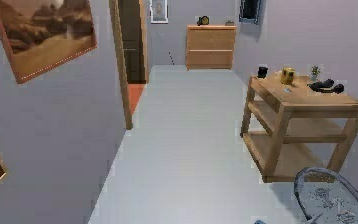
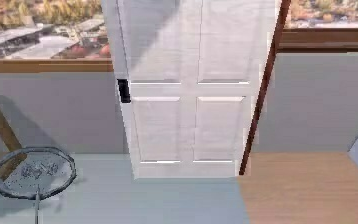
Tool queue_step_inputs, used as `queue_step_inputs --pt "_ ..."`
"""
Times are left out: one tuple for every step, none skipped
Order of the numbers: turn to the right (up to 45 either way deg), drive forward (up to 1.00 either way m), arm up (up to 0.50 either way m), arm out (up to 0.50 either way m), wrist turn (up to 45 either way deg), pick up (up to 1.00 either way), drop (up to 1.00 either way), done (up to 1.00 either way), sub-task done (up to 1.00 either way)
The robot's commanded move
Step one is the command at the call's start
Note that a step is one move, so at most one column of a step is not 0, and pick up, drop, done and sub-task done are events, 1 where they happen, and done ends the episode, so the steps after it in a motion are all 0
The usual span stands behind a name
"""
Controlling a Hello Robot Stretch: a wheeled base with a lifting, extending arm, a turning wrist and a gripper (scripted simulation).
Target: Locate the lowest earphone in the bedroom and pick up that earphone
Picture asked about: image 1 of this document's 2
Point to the white framed portrait picture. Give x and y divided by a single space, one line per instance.
159 10

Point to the small green flat object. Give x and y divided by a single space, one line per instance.
229 23

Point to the wooden door frame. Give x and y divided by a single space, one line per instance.
122 60

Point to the dark blue framed picture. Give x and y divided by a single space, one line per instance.
250 10

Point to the small potted green plant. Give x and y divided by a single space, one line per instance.
315 72

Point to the yellow box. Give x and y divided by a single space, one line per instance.
287 76

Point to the wooden shelf table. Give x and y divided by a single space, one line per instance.
300 103

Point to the brown landscape framed picture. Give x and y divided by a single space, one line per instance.
43 33

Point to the yellow black round object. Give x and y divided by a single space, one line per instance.
203 20

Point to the black dumbbell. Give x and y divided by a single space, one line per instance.
325 86

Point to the small pale blue object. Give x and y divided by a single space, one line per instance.
288 90

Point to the wooden chest of drawers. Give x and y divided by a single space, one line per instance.
210 46

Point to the small black cup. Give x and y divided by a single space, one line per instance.
262 72

